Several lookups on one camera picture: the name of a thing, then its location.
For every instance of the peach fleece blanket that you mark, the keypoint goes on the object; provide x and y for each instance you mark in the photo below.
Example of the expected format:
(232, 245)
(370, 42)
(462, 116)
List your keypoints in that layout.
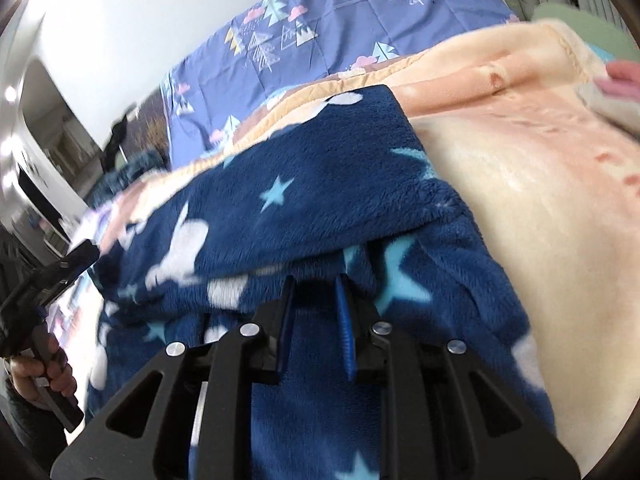
(540, 200)

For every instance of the person's left forearm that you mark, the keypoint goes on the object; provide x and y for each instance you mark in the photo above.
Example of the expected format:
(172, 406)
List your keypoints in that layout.
(27, 425)

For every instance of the pink folded cloth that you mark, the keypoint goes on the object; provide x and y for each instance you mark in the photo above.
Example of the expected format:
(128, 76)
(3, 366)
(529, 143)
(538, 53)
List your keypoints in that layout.
(622, 77)

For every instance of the dark teal knitted cloth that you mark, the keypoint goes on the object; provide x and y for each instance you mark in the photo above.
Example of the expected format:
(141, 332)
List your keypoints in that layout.
(127, 172)

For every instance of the purple tree print bedsheet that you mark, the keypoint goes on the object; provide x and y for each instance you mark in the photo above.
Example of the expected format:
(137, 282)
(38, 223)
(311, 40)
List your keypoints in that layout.
(320, 25)

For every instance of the navy star print fleece garment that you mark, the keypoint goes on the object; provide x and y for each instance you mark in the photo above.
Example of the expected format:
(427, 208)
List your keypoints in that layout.
(320, 185)

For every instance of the white cabinet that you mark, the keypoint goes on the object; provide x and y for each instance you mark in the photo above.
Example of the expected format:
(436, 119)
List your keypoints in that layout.
(45, 145)

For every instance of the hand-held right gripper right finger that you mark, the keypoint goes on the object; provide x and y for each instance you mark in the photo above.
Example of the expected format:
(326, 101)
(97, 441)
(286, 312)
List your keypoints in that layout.
(346, 330)

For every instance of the person's left hand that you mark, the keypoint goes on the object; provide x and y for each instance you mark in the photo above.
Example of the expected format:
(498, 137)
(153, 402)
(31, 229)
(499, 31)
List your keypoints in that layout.
(59, 377)

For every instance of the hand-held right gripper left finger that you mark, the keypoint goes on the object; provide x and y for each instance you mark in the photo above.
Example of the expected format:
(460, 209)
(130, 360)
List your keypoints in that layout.
(283, 320)

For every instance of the green pillow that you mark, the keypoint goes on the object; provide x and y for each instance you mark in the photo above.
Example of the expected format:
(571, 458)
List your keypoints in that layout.
(580, 22)

